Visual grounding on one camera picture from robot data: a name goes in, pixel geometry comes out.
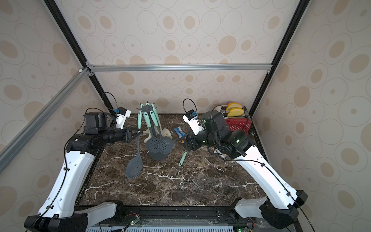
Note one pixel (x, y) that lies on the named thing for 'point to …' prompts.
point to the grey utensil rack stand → (157, 156)
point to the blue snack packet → (178, 131)
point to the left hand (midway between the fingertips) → (142, 130)
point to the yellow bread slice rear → (233, 105)
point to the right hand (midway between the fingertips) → (182, 140)
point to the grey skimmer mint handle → (165, 144)
